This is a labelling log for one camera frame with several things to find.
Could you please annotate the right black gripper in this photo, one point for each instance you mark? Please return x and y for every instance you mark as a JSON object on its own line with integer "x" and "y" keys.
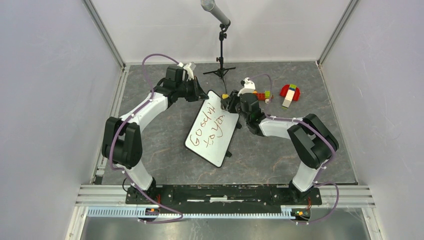
{"x": 228, "y": 103}

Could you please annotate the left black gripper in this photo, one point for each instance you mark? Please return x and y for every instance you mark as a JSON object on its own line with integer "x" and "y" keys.
{"x": 198, "y": 93}

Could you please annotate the white whiteboard with red writing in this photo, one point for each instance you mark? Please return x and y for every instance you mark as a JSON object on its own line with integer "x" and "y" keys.
{"x": 212, "y": 131}

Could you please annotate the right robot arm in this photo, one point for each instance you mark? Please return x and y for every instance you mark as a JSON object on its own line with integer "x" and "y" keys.
{"x": 314, "y": 143}

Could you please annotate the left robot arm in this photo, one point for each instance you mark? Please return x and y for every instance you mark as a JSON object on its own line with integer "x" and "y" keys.
{"x": 122, "y": 140}

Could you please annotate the black microphone tripod stand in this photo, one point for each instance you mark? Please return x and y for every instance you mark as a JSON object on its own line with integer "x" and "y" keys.
{"x": 221, "y": 71}

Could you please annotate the red toy block car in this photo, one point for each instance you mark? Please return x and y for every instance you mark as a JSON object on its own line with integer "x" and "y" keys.
{"x": 264, "y": 96}

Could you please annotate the red white toy block figure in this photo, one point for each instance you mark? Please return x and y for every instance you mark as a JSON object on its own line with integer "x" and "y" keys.
{"x": 290, "y": 93}

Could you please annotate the grey microphone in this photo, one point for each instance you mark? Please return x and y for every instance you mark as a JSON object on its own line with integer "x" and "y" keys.
{"x": 211, "y": 7}

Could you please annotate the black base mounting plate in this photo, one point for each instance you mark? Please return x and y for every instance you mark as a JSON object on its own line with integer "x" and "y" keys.
{"x": 225, "y": 198}

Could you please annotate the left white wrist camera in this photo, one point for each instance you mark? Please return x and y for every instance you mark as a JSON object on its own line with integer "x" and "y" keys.
{"x": 188, "y": 70}

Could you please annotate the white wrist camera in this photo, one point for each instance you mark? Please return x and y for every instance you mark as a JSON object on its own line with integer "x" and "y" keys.
{"x": 188, "y": 70}
{"x": 248, "y": 87}

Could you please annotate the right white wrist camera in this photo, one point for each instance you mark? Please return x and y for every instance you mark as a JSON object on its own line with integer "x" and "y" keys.
{"x": 248, "y": 87}

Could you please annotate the left corner aluminium post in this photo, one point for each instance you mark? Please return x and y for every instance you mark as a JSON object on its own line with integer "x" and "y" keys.
{"x": 95, "y": 16}

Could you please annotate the corner aluminium post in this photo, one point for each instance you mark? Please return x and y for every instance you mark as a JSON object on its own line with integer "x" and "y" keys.
{"x": 350, "y": 8}
{"x": 95, "y": 16}

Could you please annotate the aluminium frame rail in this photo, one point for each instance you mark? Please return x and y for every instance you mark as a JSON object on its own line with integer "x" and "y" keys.
{"x": 109, "y": 201}

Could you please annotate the right corner aluminium post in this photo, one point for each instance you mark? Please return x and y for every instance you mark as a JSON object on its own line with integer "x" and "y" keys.
{"x": 350, "y": 8}

